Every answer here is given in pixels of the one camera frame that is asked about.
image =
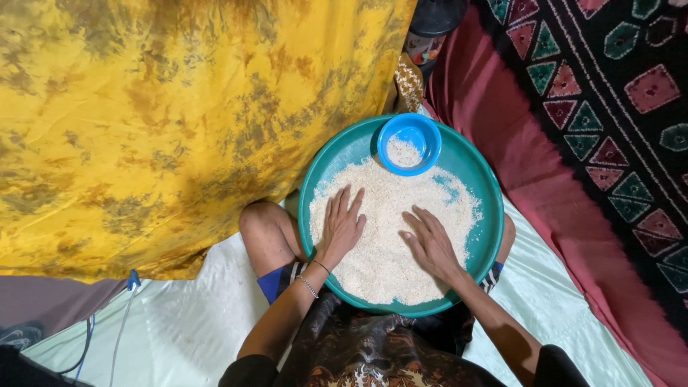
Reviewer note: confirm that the yellow tie-dye cloth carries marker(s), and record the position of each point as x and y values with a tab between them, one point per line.
177	123

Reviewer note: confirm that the heap of white rice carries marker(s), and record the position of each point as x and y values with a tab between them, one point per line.
387	258

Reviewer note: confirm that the rice in blue bowl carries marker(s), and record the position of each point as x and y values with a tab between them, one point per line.
403	153

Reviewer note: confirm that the person's right hand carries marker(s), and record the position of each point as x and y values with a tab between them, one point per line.
432	244

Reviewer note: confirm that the round teal plastic tray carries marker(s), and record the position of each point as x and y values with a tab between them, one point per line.
400	215

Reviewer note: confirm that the pale green floor sheet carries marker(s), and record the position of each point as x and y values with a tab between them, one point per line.
183	322

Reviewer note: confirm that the thin black wrist band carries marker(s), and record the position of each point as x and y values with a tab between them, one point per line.
322	266

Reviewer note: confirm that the dark batik shirt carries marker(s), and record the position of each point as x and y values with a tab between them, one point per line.
376	349

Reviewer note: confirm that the blue clip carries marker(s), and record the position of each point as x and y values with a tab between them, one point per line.
133	280

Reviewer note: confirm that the maroon cloth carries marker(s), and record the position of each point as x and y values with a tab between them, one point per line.
516	177

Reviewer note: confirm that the person's left hand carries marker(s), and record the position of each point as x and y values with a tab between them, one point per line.
341	231

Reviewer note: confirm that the small blue plastic bowl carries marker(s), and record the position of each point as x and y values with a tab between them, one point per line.
409	144

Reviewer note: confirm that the grey cloth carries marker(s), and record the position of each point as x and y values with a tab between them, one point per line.
51	301

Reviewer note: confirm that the black lidded container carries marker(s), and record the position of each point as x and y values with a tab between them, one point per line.
432	29

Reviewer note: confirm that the black patterned cloth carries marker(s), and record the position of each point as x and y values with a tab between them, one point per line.
607	118

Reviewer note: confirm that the brown white patterned cloth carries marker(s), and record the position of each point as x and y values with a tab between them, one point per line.
409	83

